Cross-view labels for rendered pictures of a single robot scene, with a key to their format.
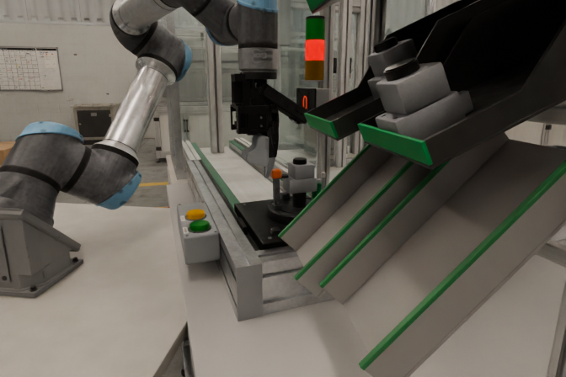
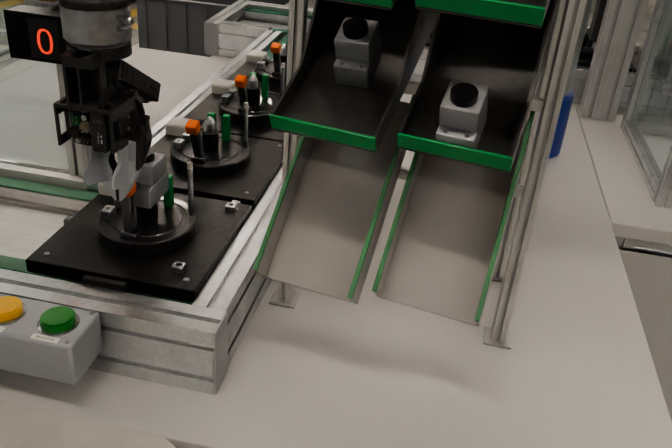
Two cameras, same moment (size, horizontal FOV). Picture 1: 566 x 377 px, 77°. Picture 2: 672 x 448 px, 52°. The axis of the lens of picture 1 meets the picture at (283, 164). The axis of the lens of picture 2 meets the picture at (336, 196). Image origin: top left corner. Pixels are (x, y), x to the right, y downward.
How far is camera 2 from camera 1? 0.64 m
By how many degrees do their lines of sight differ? 59
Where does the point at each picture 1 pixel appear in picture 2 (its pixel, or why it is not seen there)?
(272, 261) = (230, 303)
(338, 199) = (290, 198)
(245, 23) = not seen: outside the picture
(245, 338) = (249, 400)
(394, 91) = (473, 118)
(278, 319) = (244, 363)
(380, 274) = (400, 255)
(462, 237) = (457, 199)
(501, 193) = not seen: hidden behind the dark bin
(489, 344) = not seen: hidden behind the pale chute
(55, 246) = not seen: outside the picture
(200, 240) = (84, 337)
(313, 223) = (276, 236)
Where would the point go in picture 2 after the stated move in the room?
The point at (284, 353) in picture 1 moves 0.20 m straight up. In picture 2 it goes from (296, 382) to (304, 255)
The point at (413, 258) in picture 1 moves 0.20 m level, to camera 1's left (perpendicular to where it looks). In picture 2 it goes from (424, 230) to (345, 307)
